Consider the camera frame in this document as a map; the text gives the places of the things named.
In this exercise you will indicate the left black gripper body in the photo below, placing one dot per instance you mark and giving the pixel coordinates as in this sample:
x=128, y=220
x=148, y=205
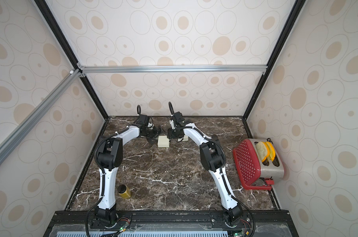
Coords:
x=151, y=134

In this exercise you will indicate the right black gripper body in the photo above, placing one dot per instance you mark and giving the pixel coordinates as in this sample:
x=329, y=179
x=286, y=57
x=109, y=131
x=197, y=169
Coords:
x=172, y=133

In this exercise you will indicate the cream drawer jewelry box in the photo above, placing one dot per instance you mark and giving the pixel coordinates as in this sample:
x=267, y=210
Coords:
x=163, y=142

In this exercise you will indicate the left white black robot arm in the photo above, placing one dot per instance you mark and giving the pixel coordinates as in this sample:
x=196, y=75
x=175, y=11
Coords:
x=108, y=156

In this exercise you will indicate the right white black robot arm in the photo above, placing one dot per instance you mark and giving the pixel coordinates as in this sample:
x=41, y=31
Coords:
x=213, y=159

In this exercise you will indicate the yellow jar black lid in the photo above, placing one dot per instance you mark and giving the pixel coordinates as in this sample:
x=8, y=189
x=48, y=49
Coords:
x=124, y=191

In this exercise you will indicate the red perforated rack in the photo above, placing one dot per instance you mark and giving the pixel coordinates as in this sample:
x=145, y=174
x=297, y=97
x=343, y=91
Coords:
x=248, y=167

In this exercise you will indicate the pale bread slice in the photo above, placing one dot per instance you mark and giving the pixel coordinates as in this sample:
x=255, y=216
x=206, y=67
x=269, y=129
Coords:
x=263, y=151

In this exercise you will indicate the yellow bread slice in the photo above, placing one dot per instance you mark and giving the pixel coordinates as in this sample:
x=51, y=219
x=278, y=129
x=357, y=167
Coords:
x=272, y=151

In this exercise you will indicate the silver toaster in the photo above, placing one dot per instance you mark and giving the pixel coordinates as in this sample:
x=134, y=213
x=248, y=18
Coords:
x=268, y=170

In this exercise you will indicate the left diagonal aluminium bar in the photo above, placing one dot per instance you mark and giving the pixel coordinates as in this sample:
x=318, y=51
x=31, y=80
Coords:
x=14, y=139

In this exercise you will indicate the horizontal aluminium frame bar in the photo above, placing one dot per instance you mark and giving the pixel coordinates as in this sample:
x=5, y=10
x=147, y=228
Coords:
x=173, y=69

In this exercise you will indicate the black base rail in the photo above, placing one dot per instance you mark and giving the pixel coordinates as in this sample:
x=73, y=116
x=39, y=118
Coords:
x=277, y=223

